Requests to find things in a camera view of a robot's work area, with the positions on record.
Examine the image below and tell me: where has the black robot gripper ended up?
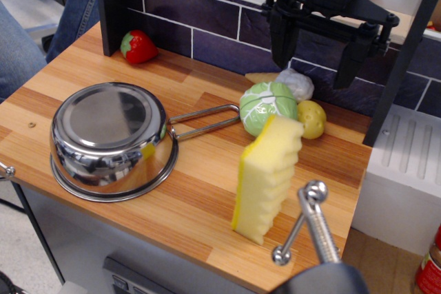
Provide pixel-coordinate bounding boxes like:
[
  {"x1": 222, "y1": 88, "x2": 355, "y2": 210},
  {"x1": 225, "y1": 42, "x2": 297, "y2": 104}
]
[{"x1": 262, "y1": 0, "x2": 400, "y2": 89}]

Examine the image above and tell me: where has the yellow foam sponge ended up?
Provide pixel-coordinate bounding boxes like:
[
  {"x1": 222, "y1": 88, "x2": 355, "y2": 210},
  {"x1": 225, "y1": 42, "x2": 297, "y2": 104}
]
[{"x1": 232, "y1": 115, "x2": 304, "y2": 245}]

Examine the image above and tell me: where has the stainless steel pot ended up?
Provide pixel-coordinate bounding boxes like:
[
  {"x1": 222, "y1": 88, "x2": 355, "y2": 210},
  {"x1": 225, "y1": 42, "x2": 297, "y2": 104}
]
[{"x1": 50, "y1": 83, "x2": 240, "y2": 202}]

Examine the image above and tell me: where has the white toy garlic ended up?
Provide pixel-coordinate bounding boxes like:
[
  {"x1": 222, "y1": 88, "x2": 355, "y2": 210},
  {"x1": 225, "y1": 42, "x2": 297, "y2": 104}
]
[{"x1": 275, "y1": 68, "x2": 314, "y2": 103}]

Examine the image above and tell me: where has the tan toy cheese wedge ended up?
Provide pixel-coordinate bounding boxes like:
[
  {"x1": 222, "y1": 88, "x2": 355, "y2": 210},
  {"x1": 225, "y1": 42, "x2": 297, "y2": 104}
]
[{"x1": 245, "y1": 72, "x2": 280, "y2": 84}]

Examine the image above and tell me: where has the yellow toy potato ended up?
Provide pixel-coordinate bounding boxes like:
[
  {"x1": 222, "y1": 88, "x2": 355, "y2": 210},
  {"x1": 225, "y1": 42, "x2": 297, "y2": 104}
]
[{"x1": 297, "y1": 101, "x2": 327, "y2": 140}]

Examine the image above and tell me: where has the green toy cabbage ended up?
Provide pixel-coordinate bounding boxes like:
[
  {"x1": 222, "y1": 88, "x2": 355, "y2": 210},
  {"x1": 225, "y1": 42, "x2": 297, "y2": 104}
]
[{"x1": 239, "y1": 82, "x2": 298, "y2": 136}]

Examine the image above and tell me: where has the red toy strawberry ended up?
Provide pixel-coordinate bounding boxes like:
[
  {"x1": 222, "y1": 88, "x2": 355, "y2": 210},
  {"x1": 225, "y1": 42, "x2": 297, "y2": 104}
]
[{"x1": 120, "y1": 30, "x2": 159, "y2": 64}]

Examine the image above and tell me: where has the red spice jar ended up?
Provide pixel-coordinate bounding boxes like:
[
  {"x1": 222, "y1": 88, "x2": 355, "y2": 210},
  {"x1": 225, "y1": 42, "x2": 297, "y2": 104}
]
[{"x1": 412, "y1": 227, "x2": 440, "y2": 294}]

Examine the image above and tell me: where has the person leg in jeans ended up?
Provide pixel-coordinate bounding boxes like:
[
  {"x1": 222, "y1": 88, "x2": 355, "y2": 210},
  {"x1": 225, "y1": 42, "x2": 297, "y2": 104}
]
[{"x1": 1, "y1": 0, "x2": 100, "y2": 101}]

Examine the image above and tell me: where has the grey oven control panel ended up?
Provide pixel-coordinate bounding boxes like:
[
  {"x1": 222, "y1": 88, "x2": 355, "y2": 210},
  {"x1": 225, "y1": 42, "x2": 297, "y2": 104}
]
[{"x1": 103, "y1": 257, "x2": 172, "y2": 294}]

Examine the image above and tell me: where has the small metal knob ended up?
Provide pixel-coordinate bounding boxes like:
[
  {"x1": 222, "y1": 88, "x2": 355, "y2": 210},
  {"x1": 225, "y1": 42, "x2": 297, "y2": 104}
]
[{"x1": 0, "y1": 162, "x2": 16, "y2": 179}]

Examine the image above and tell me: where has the black shelf frame post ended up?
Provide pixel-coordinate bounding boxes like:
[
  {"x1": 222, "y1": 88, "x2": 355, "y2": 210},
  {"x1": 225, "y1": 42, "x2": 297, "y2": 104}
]
[{"x1": 363, "y1": 0, "x2": 438, "y2": 147}]

